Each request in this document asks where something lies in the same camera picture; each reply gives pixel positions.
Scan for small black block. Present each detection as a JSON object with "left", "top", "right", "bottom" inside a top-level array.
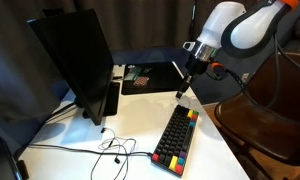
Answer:
[{"left": 16, "top": 160, "right": 31, "bottom": 180}]

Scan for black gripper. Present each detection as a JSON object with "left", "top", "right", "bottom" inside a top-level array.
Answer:
[{"left": 174, "top": 55, "right": 210, "bottom": 100}]

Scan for black monitor stand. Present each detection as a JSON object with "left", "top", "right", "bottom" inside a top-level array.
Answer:
[{"left": 82, "top": 81, "right": 121, "bottom": 120}]

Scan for orange strap band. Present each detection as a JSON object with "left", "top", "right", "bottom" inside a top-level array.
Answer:
[{"left": 278, "top": 0, "right": 300, "bottom": 10}]

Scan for wide brown curtain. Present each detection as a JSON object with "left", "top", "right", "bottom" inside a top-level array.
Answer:
[{"left": 0, "top": 0, "right": 195, "bottom": 125}]

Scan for black computer monitor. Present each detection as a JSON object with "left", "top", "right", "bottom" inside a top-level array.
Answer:
[{"left": 27, "top": 8, "right": 115, "bottom": 127}]

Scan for small dark gadget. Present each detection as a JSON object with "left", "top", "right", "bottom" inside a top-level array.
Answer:
[{"left": 142, "top": 66, "right": 154, "bottom": 75}]

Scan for green and white packet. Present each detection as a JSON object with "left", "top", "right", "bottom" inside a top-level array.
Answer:
[{"left": 123, "top": 64, "right": 142, "bottom": 82}]

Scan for black wired earphones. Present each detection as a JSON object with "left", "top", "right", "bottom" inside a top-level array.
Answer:
[{"left": 90, "top": 127, "right": 138, "bottom": 180}]

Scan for small checkered circuit board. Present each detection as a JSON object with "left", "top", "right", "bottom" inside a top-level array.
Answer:
[{"left": 133, "top": 76, "right": 150, "bottom": 88}]

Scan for brown wooden chair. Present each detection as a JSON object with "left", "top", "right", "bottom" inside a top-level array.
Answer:
[{"left": 213, "top": 49, "right": 300, "bottom": 180}]

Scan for white wall outlet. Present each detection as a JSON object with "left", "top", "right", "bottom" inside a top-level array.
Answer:
[{"left": 240, "top": 72, "right": 250, "bottom": 84}]

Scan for black screen edge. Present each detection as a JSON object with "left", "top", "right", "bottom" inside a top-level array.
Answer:
[{"left": 0, "top": 128, "right": 23, "bottom": 180}]

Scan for black desk mat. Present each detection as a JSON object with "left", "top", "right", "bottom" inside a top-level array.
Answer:
[{"left": 120, "top": 61, "right": 189, "bottom": 96}]

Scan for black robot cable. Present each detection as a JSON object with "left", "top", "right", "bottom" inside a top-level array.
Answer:
[{"left": 223, "top": 31, "right": 300, "bottom": 110}]

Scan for black keyboard cable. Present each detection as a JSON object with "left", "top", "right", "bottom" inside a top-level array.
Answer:
[{"left": 27, "top": 143, "right": 154, "bottom": 158}]

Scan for black monitor cables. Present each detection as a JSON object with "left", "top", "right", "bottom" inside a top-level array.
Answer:
[{"left": 44, "top": 102, "right": 82, "bottom": 125}]

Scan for grey camera bracket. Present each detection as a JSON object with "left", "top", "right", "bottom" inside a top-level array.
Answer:
[{"left": 182, "top": 40, "right": 197, "bottom": 52}]

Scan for orange cable connector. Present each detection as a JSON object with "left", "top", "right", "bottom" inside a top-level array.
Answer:
[{"left": 210, "top": 61, "right": 229, "bottom": 81}]

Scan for black keyboard with colourful keys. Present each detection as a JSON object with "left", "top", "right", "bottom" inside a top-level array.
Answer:
[{"left": 151, "top": 104, "right": 200, "bottom": 178}]

